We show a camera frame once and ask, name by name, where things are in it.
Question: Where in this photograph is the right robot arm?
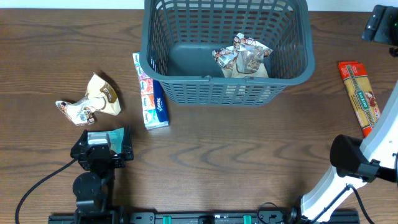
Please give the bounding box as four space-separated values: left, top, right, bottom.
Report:
287 61 397 223

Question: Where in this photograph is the orange San Remo pasta pack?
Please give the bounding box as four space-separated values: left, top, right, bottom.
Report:
338 61 381 137

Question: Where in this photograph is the beige brown snack bag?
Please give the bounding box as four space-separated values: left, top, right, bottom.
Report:
212 46 238 78

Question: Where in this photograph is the white brown snack bag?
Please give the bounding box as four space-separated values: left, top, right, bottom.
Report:
231 33 273 78

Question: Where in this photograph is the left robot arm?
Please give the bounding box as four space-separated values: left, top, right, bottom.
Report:
70 126 134 223

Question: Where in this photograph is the grey plastic basket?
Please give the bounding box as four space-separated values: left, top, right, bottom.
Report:
140 0 315 106

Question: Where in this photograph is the teal snack bar wrapper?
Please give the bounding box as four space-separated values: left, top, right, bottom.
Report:
87 128 124 154

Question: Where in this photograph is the crumpled beige snack bag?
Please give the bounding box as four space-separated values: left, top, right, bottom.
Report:
55 73 121 126

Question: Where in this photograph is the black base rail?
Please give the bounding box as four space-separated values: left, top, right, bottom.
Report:
48 208 361 224

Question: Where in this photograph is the Kleenex tissue multipack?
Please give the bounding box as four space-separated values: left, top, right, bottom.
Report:
132 52 169 130

